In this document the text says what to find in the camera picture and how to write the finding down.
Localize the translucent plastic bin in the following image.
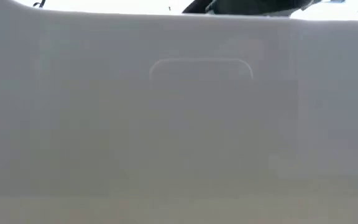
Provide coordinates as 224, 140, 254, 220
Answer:
0, 0, 358, 224

